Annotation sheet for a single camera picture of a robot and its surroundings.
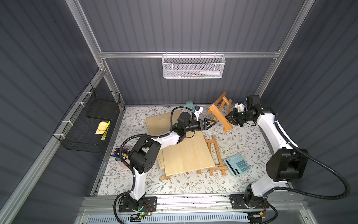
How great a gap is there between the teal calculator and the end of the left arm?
284mm

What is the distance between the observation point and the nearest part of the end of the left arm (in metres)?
0.72

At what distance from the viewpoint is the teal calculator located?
0.84 m
